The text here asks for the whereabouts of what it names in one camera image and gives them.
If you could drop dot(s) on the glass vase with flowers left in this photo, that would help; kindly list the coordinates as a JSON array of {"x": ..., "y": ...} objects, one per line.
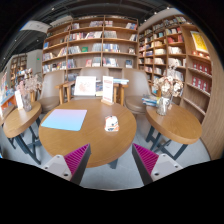
[{"x": 29, "y": 84}]

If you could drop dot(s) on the wooden centre bookshelf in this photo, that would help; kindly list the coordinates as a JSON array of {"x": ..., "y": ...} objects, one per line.
[{"x": 93, "y": 41}]

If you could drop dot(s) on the stack of books on chair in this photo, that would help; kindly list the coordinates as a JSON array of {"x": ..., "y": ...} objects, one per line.
[{"x": 150, "y": 100}]

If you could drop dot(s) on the wooden right bookshelf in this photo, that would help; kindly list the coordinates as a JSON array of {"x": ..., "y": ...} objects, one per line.
[{"x": 168, "y": 41}]

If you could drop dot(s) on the round wooden centre table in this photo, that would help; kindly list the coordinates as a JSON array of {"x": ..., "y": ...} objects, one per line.
[{"x": 106, "y": 147}]

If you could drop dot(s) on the glass vase with flowers right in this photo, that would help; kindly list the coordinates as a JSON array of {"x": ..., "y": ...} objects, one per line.
[{"x": 170, "y": 86}]

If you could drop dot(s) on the white picture board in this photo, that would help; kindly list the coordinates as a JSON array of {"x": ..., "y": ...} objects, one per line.
[{"x": 85, "y": 86}]

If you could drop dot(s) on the beige armchair right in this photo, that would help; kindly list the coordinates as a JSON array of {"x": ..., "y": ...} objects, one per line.
[{"x": 137, "y": 87}]

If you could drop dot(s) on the small white card left table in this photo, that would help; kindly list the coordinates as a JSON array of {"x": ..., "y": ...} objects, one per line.
[{"x": 19, "y": 99}]

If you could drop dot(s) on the white standing sign card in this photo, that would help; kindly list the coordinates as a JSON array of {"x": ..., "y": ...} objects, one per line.
[{"x": 107, "y": 96}]

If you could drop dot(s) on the round wooden left table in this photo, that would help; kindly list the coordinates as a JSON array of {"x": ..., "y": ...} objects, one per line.
[{"x": 19, "y": 121}]

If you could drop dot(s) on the beige armchair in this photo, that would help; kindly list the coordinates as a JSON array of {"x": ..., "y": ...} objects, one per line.
[
  {"x": 49, "y": 97},
  {"x": 137, "y": 87}
]

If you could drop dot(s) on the distant left bookshelf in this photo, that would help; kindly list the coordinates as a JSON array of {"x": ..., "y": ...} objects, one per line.
[{"x": 17, "y": 68}]

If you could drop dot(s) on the beige armchair left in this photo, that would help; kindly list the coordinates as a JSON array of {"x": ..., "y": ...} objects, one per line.
[{"x": 49, "y": 97}]

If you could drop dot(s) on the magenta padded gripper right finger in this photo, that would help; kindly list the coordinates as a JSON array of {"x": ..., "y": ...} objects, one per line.
[{"x": 152, "y": 166}]

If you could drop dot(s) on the wooden bookshelf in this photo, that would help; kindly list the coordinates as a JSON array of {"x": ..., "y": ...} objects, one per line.
[
  {"x": 168, "y": 41},
  {"x": 93, "y": 41}
]

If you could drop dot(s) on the wooden chair with armrests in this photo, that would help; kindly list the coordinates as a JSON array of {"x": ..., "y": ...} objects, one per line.
[{"x": 99, "y": 72}]

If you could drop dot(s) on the round wooden right table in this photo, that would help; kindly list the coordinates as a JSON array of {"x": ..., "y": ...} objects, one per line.
[{"x": 177, "y": 125}]

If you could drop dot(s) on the round wooden table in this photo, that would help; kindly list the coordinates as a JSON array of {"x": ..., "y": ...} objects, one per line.
[
  {"x": 177, "y": 125},
  {"x": 19, "y": 121},
  {"x": 106, "y": 147}
]

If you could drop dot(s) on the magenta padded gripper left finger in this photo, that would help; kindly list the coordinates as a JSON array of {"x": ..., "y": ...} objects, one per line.
[{"x": 70, "y": 167}]

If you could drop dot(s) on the yellow poster on shelf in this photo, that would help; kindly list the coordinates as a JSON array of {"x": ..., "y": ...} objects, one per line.
[{"x": 199, "y": 42}]

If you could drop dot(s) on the light blue mouse pad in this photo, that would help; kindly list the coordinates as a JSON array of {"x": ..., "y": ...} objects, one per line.
[{"x": 65, "y": 119}]

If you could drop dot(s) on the white orange computer mouse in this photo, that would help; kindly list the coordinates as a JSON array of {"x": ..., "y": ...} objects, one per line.
[{"x": 111, "y": 124}]

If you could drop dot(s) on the glass vase with flowers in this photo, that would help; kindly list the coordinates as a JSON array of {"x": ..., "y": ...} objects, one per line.
[
  {"x": 170, "y": 86},
  {"x": 29, "y": 84}
]

